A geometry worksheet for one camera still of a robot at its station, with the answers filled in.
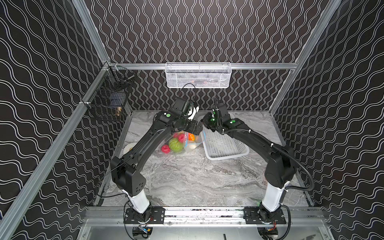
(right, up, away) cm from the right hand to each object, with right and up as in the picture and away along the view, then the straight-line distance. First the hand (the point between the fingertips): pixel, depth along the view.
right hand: (199, 120), depth 86 cm
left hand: (-1, -4, -10) cm, 10 cm away
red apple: (-21, -18, +8) cm, 29 cm away
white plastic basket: (+13, -17, +14) cm, 25 cm away
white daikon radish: (-4, -15, +1) cm, 16 cm away
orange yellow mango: (-5, -10, +6) cm, 13 cm away
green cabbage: (-15, -16, +6) cm, 22 cm away
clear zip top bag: (-1, -12, +2) cm, 12 cm away
